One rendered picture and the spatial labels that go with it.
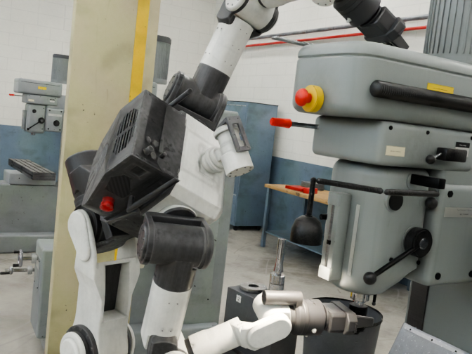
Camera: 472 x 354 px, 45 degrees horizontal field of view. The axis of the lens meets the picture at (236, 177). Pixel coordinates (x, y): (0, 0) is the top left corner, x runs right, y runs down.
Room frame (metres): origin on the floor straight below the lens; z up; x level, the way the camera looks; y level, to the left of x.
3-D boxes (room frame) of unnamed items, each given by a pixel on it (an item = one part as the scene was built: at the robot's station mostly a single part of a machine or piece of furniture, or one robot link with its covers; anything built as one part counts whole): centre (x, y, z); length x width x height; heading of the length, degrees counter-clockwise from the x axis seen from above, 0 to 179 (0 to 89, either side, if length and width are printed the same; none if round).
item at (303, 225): (1.26, -0.17, 1.47); 0.07 x 0.07 x 0.06
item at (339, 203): (1.34, -0.25, 1.45); 0.04 x 0.04 x 0.21; 31
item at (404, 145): (1.42, -0.38, 1.68); 0.34 x 0.24 x 0.10; 121
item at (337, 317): (1.37, -0.26, 1.23); 0.13 x 0.12 x 0.10; 17
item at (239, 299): (1.76, -0.13, 1.07); 0.22 x 0.12 x 0.20; 43
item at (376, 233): (1.40, -0.35, 1.47); 0.21 x 0.19 x 0.32; 31
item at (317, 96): (1.28, -0.15, 1.76); 0.06 x 0.02 x 0.06; 31
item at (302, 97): (1.26, -0.13, 1.76); 0.04 x 0.03 x 0.04; 31
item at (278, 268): (1.72, -0.16, 1.29); 0.03 x 0.03 x 0.11
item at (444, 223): (1.50, -0.51, 1.47); 0.24 x 0.19 x 0.26; 31
